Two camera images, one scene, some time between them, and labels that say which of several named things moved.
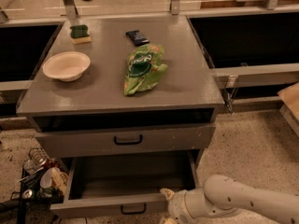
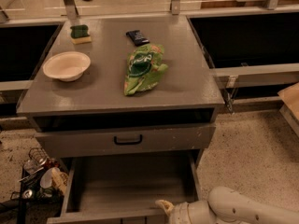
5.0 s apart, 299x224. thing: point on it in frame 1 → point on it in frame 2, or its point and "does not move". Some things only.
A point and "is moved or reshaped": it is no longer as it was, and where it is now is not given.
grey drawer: x=126 y=185 is moved or reshaped
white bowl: x=65 y=65 does not move
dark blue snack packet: x=137 y=37 does not move
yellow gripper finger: x=167 y=192 → x=167 y=205
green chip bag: x=144 y=68 does not move
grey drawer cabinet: x=122 y=85 does not move
